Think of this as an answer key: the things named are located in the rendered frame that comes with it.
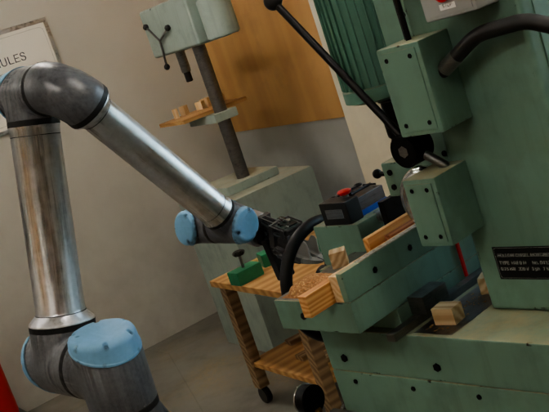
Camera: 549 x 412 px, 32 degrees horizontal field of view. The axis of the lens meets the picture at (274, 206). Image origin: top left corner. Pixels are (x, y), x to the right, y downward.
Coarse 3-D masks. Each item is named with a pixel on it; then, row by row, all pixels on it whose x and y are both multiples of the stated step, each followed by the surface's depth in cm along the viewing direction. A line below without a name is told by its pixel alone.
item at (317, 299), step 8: (328, 280) 167; (312, 288) 166; (320, 288) 165; (328, 288) 167; (304, 296) 163; (312, 296) 164; (320, 296) 165; (328, 296) 166; (304, 304) 164; (312, 304) 164; (320, 304) 165; (328, 304) 166; (304, 312) 165; (312, 312) 164
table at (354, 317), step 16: (464, 240) 185; (352, 256) 192; (432, 256) 179; (448, 256) 182; (464, 256) 185; (320, 272) 188; (400, 272) 173; (416, 272) 176; (432, 272) 179; (448, 272) 182; (384, 288) 170; (400, 288) 173; (416, 288) 176; (288, 304) 178; (336, 304) 168; (352, 304) 165; (368, 304) 168; (384, 304) 170; (400, 304) 173; (288, 320) 180; (304, 320) 176; (320, 320) 173; (336, 320) 169; (352, 320) 166; (368, 320) 167
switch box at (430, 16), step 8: (424, 0) 146; (432, 0) 144; (448, 0) 142; (456, 0) 141; (464, 0) 140; (472, 0) 140; (480, 0) 140; (488, 0) 141; (496, 0) 143; (424, 8) 146; (432, 8) 145; (456, 8) 142; (464, 8) 141; (472, 8) 140; (432, 16) 146; (440, 16) 145; (448, 16) 144
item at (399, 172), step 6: (384, 162) 185; (390, 162) 183; (384, 168) 185; (390, 168) 183; (396, 168) 182; (402, 168) 181; (408, 168) 180; (384, 174) 185; (390, 174) 183; (396, 174) 183; (402, 174) 182; (390, 180) 185; (396, 180) 183; (390, 186) 185; (396, 186) 184; (390, 192) 186; (396, 192) 185
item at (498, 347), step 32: (480, 320) 165; (512, 320) 160; (544, 320) 156; (352, 352) 183; (384, 352) 176; (416, 352) 170; (448, 352) 164; (480, 352) 158; (512, 352) 153; (544, 352) 148; (480, 384) 161; (512, 384) 156; (544, 384) 151
